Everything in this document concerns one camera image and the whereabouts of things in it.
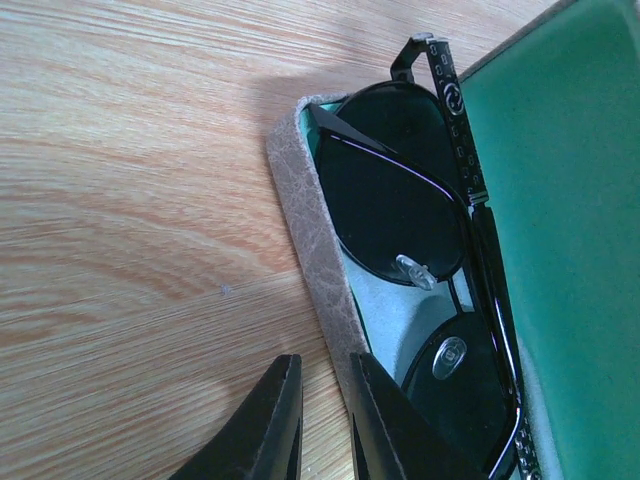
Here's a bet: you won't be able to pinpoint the light blue cleaning cloth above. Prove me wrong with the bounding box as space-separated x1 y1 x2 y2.
343 256 474 384

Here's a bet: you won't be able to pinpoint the black round sunglasses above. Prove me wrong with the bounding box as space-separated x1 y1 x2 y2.
305 33 542 479

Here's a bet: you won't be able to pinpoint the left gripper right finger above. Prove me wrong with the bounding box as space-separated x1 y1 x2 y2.
349 353 480 479

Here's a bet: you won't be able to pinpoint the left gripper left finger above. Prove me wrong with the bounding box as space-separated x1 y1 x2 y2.
171 354 303 479

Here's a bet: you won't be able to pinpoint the grey glasses case green inside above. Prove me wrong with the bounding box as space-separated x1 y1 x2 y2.
264 0 640 480

